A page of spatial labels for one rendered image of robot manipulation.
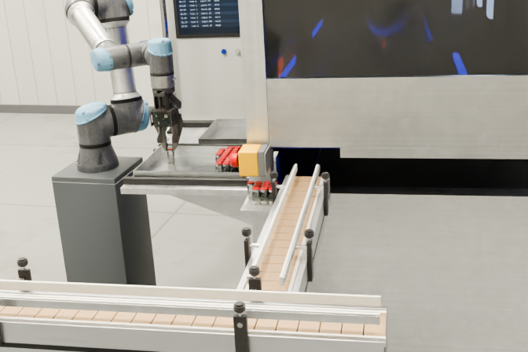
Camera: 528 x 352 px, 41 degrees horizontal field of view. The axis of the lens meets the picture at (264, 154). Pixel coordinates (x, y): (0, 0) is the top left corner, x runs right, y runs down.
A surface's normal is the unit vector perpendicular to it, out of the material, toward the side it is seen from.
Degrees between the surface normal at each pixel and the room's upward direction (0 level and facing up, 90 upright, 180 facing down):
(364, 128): 90
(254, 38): 90
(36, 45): 90
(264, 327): 0
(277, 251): 0
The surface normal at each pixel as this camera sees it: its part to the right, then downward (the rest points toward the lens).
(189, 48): -0.15, 0.31
